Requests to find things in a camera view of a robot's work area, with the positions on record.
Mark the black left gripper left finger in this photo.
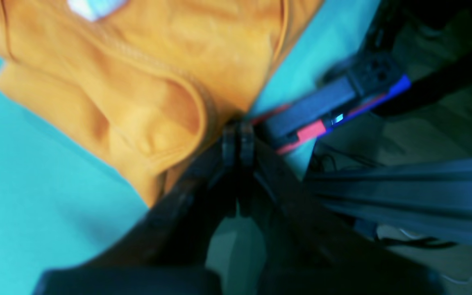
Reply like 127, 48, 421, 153
33, 123, 238, 295

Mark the green table cloth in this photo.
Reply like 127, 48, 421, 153
0, 0, 380, 295

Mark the orange T-shirt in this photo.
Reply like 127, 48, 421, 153
0, 0, 323, 206

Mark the aluminium frame post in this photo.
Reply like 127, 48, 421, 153
304, 158, 472, 245

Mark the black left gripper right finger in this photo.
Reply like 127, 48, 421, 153
238, 123, 445, 295

